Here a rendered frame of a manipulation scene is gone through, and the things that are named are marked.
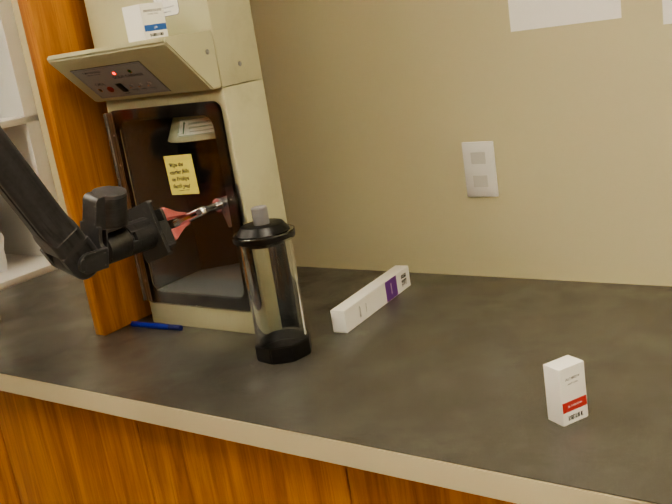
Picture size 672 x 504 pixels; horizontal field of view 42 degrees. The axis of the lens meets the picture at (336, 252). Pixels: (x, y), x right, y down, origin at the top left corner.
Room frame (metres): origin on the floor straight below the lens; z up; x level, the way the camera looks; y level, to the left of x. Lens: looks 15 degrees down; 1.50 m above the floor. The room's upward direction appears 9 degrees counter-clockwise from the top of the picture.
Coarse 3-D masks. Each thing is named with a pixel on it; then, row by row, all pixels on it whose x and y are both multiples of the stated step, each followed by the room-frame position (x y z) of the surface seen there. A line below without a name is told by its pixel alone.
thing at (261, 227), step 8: (256, 208) 1.45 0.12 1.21; (264, 208) 1.45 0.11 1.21; (256, 216) 1.45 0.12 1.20; (264, 216) 1.45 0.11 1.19; (248, 224) 1.47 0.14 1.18; (256, 224) 1.45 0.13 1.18; (264, 224) 1.45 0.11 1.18; (272, 224) 1.44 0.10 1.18; (280, 224) 1.44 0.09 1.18; (240, 232) 1.45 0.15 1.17; (248, 232) 1.43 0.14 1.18; (256, 232) 1.42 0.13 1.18; (264, 232) 1.42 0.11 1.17; (272, 232) 1.42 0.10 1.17; (280, 232) 1.43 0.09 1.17
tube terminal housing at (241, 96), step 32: (96, 0) 1.74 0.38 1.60; (128, 0) 1.69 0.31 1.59; (192, 0) 1.59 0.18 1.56; (224, 0) 1.60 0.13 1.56; (96, 32) 1.76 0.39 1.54; (192, 32) 1.60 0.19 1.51; (224, 32) 1.59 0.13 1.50; (224, 64) 1.58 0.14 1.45; (256, 64) 1.65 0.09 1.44; (160, 96) 1.67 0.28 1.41; (192, 96) 1.62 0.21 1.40; (224, 96) 1.57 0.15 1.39; (256, 96) 1.64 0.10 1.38; (256, 128) 1.62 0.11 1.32; (256, 160) 1.61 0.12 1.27; (256, 192) 1.60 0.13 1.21; (160, 320) 1.75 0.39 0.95; (192, 320) 1.69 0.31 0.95; (224, 320) 1.64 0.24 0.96
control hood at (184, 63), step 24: (96, 48) 1.59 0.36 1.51; (120, 48) 1.55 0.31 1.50; (144, 48) 1.52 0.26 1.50; (168, 48) 1.49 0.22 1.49; (192, 48) 1.53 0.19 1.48; (168, 72) 1.55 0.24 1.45; (192, 72) 1.53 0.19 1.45; (216, 72) 1.56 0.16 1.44; (96, 96) 1.72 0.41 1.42; (144, 96) 1.66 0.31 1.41
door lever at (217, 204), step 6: (216, 198) 1.59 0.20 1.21; (210, 204) 1.58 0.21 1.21; (216, 204) 1.58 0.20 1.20; (222, 204) 1.58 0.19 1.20; (198, 210) 1.55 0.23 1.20; (204, 210) 1.55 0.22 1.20; (210, 210) 1.57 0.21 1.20; (216, 210) 1.59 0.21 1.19; (180, 216) 1.59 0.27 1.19; (186, 216) 1.57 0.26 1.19; (192, 216) 1.57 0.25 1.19; (198, 216) 1.56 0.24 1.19; (174, 222) 1.60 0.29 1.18; (180, 222) 1.59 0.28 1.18; (186, 222) 1.58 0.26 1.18
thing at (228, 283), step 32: (128, 128) 1.72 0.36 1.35; (160, 128) 1.66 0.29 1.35; (192, 128) 1.61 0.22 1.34; (224, 128) 1.57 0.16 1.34; (128, 160) 1.73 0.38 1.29; (160, 160) 1.67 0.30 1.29; (192, 160) 1.62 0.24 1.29; (224, 160) 1.57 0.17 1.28; (160, 192) 1.68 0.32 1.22; (224, 192) 1.58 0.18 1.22; (192, 224) 1.64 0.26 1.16; (224, 224) 1.59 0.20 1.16; (192, 256) 1.65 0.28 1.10; (224, 256) 1.60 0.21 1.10; (160, 288) 1.72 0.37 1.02; (192, 288) 1.66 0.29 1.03; (224, 288) 1.61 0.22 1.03
